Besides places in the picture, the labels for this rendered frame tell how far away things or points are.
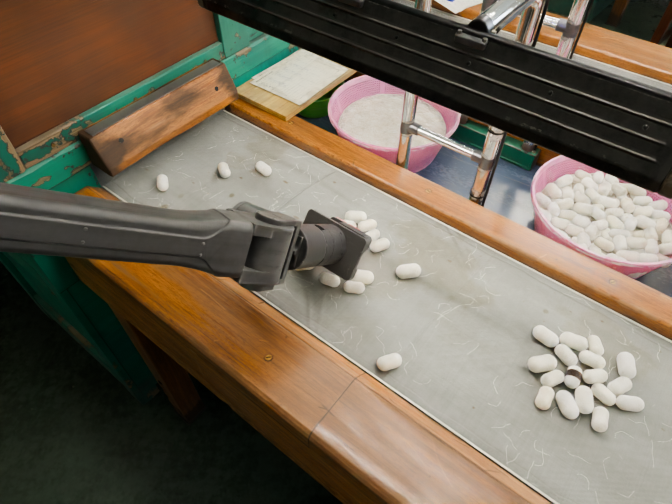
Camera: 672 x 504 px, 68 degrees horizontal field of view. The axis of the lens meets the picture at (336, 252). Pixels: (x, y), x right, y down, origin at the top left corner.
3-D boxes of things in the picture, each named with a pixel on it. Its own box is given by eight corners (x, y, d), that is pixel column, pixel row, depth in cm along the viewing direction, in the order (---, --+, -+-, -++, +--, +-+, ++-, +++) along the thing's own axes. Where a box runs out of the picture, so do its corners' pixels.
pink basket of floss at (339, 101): (465, 183, 99) (475, 145, 92) (332, 190, 98) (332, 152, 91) (437, 106, 116) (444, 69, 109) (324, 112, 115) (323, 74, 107)
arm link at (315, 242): (294, 278, 59) (308, 233, 58) (251, 257, 62) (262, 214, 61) (323, 273, 65) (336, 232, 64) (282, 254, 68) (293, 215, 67)
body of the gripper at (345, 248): (315, 208, 72) (287, 206, 66) (372, 240, 68) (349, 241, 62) (299, 247, 74) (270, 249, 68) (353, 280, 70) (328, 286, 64)
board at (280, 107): (286, 121, 97) (285, 116, 96) (232, 95, 103) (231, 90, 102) (381, 54, 114) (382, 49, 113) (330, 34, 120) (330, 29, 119)
